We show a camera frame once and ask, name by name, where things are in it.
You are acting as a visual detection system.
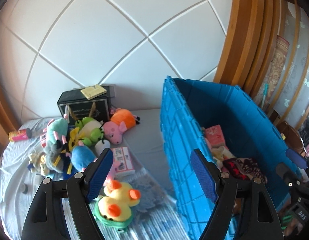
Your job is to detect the yellow duck plush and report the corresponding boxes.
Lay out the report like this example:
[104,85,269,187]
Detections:
[93,180,141,232]

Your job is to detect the wooden chair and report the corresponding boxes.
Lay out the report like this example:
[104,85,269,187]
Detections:
[276,121,306,157]

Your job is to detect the small sailor doll plush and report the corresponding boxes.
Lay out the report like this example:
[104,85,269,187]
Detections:
[27,152,50,177]

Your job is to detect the blue shirt pig plush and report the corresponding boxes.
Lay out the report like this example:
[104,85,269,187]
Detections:
[70,144,98,172]

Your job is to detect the grey plush toy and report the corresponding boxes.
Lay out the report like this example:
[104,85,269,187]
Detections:
[44,140,69,173]

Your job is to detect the pink white tissue pack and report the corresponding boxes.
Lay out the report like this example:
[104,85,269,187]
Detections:
[111,147,135,178]

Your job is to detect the teal pig plush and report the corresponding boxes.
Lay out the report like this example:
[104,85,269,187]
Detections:
[40,114,69,154]

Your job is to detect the pink snack can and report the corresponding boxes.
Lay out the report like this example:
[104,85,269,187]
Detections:
[8,128,32,142]

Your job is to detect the green frog plush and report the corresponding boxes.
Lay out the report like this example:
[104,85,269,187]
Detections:
[75,117,105,147]

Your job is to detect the striped bed sheet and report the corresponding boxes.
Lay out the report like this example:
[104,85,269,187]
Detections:
[0,109,188,239]

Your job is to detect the black gift box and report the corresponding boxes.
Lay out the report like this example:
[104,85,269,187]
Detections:
[57,86,114,122]

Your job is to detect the orange dress pig plush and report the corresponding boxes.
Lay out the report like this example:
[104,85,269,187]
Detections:
[103,108,140,145]

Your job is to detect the yellow paper pad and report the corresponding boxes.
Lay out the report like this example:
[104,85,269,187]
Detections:
[80,85,107,100]

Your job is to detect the blue plastic storage crate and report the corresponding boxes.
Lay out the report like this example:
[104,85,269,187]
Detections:
[160,77,299,239]

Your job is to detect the rolled patterned carpet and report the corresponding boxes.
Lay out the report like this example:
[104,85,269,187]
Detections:
[253,35,290,111]

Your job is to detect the teal mop handle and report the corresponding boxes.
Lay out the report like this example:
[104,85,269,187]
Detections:
[260,83,269,109]

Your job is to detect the wooden door frame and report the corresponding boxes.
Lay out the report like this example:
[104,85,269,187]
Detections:
[214,0,280,98]

